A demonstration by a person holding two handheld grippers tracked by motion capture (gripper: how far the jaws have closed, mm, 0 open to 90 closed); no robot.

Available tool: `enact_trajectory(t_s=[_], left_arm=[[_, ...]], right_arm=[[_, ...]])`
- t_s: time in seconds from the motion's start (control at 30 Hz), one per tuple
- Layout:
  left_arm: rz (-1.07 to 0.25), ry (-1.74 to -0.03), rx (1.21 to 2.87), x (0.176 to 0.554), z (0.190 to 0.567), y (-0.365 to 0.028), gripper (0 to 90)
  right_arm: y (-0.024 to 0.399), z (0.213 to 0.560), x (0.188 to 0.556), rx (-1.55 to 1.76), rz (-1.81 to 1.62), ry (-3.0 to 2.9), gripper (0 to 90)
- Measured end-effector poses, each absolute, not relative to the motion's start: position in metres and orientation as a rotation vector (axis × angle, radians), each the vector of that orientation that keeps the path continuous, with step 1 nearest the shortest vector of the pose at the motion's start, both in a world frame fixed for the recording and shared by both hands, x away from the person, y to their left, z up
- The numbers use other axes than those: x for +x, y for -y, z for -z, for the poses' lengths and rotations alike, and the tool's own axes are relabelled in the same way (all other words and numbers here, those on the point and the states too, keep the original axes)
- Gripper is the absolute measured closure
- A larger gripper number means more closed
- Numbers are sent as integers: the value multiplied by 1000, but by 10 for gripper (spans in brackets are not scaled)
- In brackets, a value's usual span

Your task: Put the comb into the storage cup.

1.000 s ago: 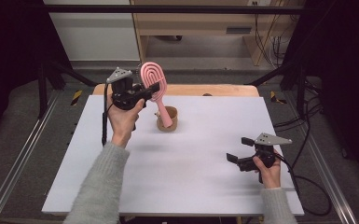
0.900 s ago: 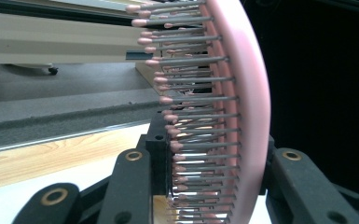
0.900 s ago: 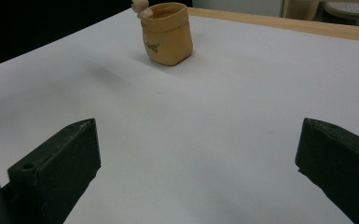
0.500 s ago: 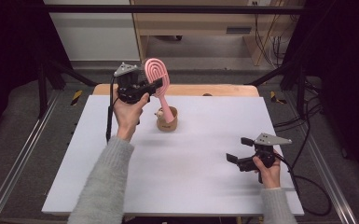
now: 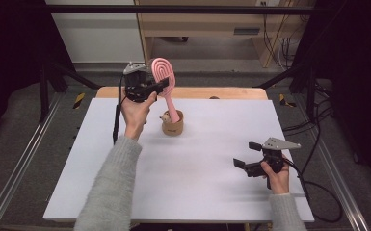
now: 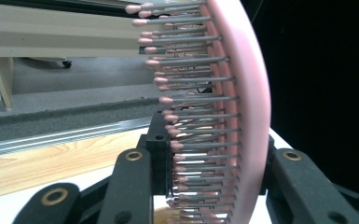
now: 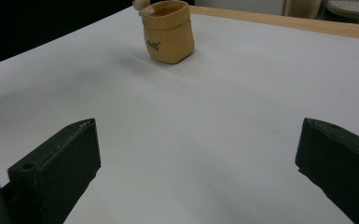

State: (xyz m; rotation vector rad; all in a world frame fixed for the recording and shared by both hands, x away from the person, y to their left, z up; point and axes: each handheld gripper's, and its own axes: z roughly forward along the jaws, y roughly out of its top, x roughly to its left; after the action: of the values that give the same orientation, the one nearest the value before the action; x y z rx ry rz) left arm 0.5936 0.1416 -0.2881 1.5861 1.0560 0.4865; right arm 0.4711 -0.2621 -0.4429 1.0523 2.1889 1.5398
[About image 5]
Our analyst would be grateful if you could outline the light wooden desk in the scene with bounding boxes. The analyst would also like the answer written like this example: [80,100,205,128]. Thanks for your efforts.
[134,0,306,69]

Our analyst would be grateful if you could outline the black horizontal frame bar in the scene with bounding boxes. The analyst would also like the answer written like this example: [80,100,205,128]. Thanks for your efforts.
[42,4,317,15]

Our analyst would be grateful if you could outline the bundle of black cables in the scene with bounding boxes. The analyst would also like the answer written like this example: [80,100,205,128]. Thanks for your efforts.
[282,80,335,174]

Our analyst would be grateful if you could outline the yellow and black tape strip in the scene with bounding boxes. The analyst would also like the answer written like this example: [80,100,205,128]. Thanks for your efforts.
[72,92,87,110]
[278,93,298,109]

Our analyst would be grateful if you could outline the left hand-held gripper black cable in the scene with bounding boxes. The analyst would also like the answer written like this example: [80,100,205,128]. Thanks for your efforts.
[112,74,125,145]

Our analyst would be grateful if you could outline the black curtain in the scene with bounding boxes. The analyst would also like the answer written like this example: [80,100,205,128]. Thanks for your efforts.
[0,0,75,152]
[292,0,371,193]

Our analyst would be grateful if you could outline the right hand-held gripper black cable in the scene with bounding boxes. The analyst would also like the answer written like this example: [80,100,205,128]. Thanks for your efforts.
[283,158,344,224]

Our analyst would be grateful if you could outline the black metal stand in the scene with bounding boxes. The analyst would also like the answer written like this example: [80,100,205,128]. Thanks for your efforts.
[38,61,100,123]
[253,62,319,123]

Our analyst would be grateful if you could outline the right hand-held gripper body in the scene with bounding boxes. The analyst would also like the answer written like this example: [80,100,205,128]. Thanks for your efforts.
[244,137,302,178]

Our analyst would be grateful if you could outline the hand-held gripper black cable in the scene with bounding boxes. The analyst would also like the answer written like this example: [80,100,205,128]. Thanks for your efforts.
[283,158,344,224]
[112,74,125,145]

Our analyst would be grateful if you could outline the brown cup with hedgehog figure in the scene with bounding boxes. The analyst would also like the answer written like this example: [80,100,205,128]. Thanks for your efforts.
[159,109,185,136]

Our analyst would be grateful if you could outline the pink hairbrush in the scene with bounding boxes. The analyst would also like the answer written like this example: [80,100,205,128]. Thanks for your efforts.
[150,57,181,124]

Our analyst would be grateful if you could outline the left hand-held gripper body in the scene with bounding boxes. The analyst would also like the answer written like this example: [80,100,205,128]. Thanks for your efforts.
[122,62,155,104]

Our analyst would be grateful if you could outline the person's right hand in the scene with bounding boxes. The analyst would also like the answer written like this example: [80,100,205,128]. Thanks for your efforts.
[259,155,291,195]

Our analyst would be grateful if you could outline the person's left hand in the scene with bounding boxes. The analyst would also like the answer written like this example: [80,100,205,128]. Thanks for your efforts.
[120,91,159,141]

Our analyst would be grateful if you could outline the aluminium floor rail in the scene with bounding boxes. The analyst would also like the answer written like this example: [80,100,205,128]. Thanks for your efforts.
[293,95,370,231]
[0,92,64,231]

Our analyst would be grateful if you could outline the white cabinet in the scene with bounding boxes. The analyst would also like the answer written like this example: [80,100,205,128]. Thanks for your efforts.
[44,0,146,64]

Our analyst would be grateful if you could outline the thin dark and yellow cables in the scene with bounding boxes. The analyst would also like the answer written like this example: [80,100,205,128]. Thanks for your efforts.
[261,1,303,70]

